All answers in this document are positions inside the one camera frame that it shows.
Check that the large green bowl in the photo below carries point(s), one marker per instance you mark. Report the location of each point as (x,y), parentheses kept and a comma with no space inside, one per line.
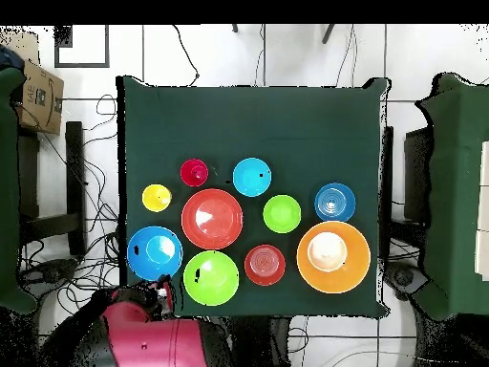
(214,283)

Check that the clear blue ribbed bowl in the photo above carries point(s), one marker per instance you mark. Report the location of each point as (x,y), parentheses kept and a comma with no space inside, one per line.
(335,202)

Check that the large blue bowl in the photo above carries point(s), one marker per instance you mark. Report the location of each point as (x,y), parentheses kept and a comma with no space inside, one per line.
(145,267)

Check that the wide shallow red-orange bowl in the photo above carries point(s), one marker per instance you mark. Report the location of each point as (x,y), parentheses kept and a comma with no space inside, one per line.
(225,225)

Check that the yellow cup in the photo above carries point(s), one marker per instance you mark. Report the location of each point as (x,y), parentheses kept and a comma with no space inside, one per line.
(154,198)

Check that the small red-orange bowl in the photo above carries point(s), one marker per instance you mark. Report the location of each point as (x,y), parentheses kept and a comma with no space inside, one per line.
(264,265)

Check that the red cup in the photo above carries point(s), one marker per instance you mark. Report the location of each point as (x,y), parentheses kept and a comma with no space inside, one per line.
(189,174)

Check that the small green bowl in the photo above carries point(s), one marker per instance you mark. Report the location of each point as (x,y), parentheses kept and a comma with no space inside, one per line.
(282,213)

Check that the small light blue bowl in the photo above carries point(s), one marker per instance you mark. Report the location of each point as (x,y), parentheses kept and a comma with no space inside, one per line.
(250,179)

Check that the black stand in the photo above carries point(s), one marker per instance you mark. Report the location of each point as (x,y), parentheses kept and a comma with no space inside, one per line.
(74,172)

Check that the green cloth covered table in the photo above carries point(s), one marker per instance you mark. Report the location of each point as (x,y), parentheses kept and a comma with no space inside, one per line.
(454,191)
(7,191)

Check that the dark green tablecloth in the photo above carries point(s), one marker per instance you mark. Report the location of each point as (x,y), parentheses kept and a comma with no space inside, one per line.
(248,122)

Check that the large orange bowl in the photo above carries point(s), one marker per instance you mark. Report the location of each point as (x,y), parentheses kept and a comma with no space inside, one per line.
(359,260)

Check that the cardboard box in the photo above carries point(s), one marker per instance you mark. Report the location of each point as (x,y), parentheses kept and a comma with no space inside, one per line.
(42,99)

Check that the white boxes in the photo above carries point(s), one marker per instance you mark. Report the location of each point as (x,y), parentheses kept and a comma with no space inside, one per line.
(483,229)

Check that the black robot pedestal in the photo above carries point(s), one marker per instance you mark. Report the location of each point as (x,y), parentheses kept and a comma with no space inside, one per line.
(259,344)

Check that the dark square frame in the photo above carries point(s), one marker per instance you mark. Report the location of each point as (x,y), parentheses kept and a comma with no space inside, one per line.
(63,38)

